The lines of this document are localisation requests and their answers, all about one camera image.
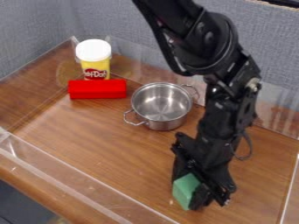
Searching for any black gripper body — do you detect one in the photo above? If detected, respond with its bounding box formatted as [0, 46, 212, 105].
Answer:
[171, 132, 236, 207]

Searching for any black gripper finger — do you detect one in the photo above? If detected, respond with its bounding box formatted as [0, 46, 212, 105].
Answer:
[172, 156, 189, 181]
[189, 184, 213, 211]

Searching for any green foam block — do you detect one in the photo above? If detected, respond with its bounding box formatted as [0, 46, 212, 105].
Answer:
[172, 173, 201, 210]

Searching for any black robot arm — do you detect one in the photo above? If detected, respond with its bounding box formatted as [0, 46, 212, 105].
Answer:
[132, 0, 262, 210]

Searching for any small steel pot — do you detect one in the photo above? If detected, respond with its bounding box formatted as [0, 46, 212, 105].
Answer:
[123, 82, 200, 131]

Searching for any clear acrylic table barrier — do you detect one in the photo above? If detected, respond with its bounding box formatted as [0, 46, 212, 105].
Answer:
[0, 38, 299, 224]

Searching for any red rectangular block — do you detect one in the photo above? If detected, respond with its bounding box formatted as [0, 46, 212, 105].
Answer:
[68, 79, 127, 99]

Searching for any yellow Play-Doh can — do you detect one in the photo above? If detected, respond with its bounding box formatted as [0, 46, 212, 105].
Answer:
[75, 39, 112, 81]

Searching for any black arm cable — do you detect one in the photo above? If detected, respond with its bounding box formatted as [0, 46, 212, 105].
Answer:
[232, 130, 255, 161]

